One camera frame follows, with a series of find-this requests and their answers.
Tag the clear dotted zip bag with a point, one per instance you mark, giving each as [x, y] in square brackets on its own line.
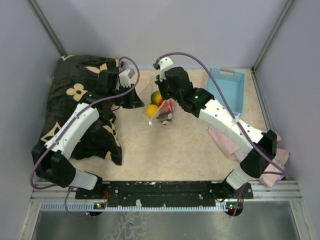
[145, 96]

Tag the green orange toy mango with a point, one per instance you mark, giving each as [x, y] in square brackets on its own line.
[156, 98]

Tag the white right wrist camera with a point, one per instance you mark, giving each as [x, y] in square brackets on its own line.
[163, 65]

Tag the dark brown toy fruit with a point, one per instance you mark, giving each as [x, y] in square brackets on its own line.
[165, 118]

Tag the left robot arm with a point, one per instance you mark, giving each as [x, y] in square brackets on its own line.
[52, 160]

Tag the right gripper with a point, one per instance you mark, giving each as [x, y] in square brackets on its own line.
[160, 84]

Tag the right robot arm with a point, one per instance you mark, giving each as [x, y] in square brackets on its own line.
[258, 147]

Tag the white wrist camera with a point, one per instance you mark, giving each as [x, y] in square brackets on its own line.
[125, 78]
[163, 65]

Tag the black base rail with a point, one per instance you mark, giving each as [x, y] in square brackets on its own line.
[163, 193]

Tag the pink cloth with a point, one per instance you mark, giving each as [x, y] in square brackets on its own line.
[233, 151]

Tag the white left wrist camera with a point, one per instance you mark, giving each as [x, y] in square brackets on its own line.
[125, 78]

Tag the blue plastic basket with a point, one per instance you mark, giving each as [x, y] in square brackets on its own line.
[232, 85]

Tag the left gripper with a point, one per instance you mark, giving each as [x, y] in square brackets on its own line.
[134, 101]

